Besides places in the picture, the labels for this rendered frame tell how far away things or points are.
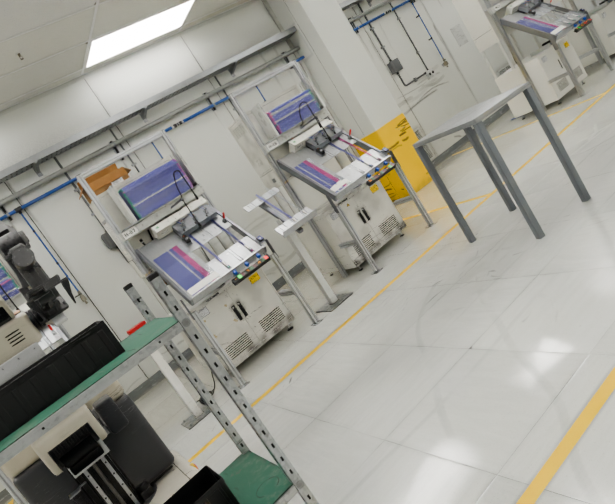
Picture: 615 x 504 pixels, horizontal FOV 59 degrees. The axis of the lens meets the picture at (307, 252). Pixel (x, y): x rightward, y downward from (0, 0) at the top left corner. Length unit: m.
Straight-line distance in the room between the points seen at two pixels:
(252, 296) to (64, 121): 2.78
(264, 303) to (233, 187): 2.17
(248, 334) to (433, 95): 5.00
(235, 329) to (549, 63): 4.91
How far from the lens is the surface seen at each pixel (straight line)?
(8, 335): 2.29
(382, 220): 5.00
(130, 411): 2.60
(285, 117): 4.92
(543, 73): 7.20
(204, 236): 4.24
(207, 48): 6.68
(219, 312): 4.21
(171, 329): 1.57
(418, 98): 7.97
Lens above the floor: 1.16
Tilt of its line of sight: 9 degrees down
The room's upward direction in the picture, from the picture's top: 33 degrees counter-clockwise
